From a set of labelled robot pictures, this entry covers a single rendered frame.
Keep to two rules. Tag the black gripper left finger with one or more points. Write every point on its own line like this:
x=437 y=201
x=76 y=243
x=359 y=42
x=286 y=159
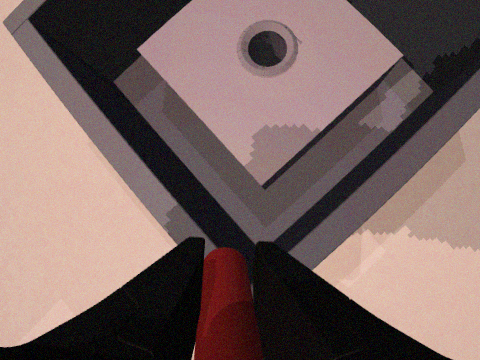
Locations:
x=152 y=317

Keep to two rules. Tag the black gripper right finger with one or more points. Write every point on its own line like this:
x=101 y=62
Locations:
x=303 y=317

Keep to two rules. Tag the dark red peg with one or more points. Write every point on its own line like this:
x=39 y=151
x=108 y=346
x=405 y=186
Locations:
x=227 y=328

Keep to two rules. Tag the pink square plate with hole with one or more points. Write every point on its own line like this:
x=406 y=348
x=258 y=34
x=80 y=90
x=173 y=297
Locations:
x=269 y=78

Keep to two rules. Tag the dark grey open box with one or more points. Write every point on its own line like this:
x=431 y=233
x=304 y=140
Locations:
x=193 y=186

